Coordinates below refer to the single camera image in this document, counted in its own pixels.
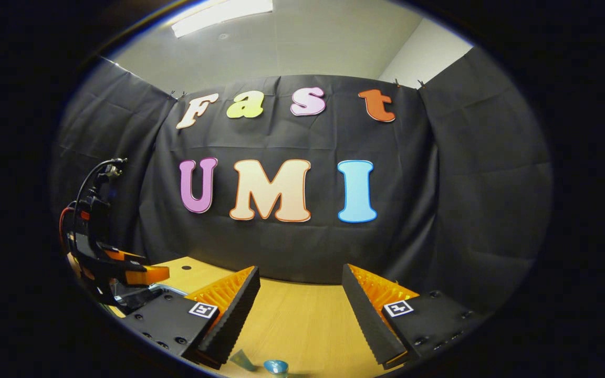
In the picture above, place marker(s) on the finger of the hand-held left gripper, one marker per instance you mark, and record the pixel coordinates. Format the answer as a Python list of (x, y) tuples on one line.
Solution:
[(150, 274), (124, 255)]

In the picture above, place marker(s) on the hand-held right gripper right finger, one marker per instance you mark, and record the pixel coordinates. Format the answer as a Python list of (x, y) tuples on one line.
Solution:
[(368, 315)]

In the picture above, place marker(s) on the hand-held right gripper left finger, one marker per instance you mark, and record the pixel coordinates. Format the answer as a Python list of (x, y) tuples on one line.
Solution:
[(234, 320)]

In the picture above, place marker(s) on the blue skin care bottle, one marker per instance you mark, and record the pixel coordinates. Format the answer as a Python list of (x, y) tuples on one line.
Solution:
[(276, 366)]

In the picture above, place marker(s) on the black backdrop cloth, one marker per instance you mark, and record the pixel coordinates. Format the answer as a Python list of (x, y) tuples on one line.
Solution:
[(465, 184)]

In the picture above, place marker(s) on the ceiling light panel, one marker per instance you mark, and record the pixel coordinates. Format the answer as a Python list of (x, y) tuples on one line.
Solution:
[(218, 16)]

